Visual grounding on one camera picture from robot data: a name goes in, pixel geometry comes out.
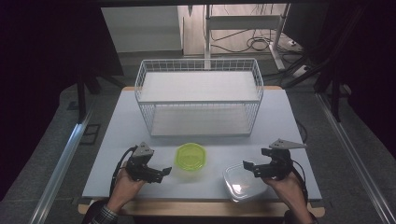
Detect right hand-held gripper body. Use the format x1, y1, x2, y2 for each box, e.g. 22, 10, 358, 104
261, 138, 308, 182

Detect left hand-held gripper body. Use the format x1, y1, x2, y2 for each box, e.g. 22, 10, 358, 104
125, 141, 156, 182

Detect translucent square plastic container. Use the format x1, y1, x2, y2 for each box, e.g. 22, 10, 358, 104
221, 161, 269, 203

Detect green lidded round container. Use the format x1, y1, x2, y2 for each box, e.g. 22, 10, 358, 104
172, 142, 208, 185

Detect white wire shelf rack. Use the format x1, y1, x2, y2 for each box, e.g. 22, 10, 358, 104
134, 58, 265, 138

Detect person's right hand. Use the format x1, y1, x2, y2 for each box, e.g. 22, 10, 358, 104
262, 171, 310, 217

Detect person's left hand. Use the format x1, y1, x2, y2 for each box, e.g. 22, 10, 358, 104
106, 161, 148, 214

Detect black metal stand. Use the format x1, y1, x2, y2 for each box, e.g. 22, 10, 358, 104
76, 69, 125, 123
313, 59, 344, 123

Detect white power strip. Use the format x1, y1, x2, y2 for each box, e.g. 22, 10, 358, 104
291, 64, 313, 79

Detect white cabinet panel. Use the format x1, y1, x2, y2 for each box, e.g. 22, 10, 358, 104
100, 5, 183, 54

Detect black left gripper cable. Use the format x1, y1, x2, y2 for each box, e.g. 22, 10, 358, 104
108, 145, 138, 198

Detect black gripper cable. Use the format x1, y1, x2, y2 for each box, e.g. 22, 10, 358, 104
108, 145, 138, 198
290, 159, 310, 204

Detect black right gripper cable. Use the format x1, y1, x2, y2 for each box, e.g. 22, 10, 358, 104
290, 159, 310, 204

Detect black floor frame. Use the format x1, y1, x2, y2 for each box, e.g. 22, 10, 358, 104
78, 123, 102, 146

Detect aluminium rail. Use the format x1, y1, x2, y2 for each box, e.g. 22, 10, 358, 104
28, 106, 95, 224
315, 92, 396, 224

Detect black floor cables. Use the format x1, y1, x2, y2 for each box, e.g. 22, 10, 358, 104
210, 28, 302, 54

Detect white metal desk frame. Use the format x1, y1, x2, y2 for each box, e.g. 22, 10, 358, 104
203, 3, 291, 72

